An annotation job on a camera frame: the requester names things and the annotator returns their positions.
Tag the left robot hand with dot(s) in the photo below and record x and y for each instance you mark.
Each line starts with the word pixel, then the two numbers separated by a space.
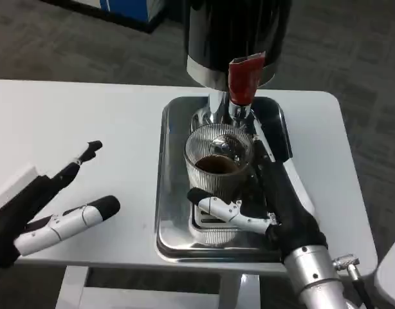
pixel 11 222

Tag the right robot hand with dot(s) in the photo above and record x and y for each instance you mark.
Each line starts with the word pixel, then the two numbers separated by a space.
pixel 287 212

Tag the clear ribbed glass cup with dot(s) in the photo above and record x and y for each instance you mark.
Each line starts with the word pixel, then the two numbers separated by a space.
pixel 210 183

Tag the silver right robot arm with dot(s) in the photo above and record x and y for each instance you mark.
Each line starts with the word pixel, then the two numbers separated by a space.
pixel 313 277

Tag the steel drip tray with grid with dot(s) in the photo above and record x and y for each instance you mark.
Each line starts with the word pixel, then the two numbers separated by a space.
pixel 213 233

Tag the large steel tray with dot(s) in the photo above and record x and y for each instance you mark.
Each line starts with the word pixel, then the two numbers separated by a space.
pixel 173 193

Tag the white rounded shell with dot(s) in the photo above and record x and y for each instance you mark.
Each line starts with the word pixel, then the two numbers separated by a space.
pixel 390 277

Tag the black drink dispenser chrome stand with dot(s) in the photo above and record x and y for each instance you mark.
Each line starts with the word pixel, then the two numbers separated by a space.
pixel 229 32

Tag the blue and white cabinet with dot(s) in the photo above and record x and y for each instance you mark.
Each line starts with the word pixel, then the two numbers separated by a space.
pixel 130 9

